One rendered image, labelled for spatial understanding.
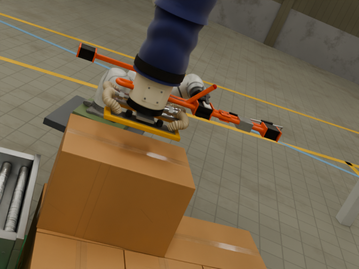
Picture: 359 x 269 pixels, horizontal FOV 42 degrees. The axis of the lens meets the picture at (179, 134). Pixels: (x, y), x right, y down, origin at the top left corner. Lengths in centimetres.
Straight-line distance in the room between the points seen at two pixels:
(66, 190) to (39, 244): 25
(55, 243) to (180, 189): 58
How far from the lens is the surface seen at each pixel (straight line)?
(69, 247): 212
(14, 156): 254
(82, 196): 206
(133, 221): 213
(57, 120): 266
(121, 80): 202
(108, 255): 215
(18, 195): 233
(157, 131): 198
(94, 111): 273
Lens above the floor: 186
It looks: 21 degrees down
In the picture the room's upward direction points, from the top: 23 degrees clockwise
